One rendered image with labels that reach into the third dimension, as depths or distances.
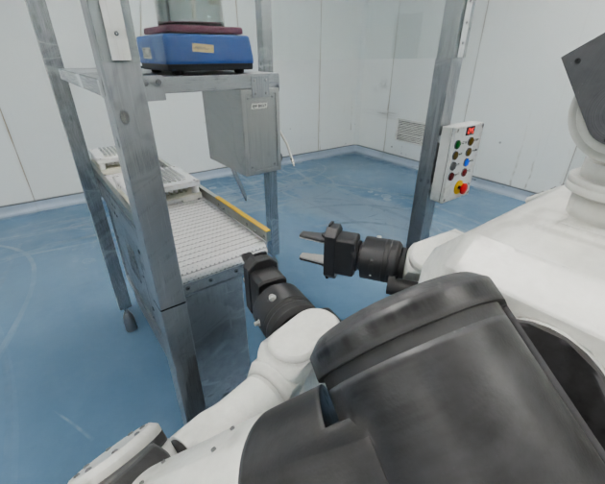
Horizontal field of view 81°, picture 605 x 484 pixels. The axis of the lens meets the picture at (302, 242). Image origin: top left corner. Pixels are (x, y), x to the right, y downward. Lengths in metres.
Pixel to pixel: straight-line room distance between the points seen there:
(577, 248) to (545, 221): 0.04
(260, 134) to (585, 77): 0.72
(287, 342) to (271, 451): 0.27
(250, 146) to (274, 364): 0.58
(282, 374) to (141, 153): 0.48
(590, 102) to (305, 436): 0.24
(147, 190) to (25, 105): 3.54
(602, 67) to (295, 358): 0.36
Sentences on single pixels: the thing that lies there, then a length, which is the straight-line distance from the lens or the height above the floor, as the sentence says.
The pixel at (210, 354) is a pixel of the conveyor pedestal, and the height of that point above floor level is 0.48.
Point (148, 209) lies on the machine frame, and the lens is 0.76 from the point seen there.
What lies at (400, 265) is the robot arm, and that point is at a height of 1.03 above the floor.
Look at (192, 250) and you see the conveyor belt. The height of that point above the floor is 0.91.
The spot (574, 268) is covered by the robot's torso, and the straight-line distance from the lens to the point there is 0.26.
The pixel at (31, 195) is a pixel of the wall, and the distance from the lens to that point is 4.41.
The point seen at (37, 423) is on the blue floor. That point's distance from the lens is 2.03.
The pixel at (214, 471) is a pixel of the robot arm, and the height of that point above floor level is 1.20.
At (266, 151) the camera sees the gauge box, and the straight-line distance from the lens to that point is 0.91.
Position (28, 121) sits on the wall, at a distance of 4.27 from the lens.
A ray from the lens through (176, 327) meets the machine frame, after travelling 0.92.
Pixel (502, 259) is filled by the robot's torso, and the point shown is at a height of 1.27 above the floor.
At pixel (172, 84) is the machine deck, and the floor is 1.33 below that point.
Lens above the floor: 1.39
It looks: 28 degrees down
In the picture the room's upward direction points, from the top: straight up
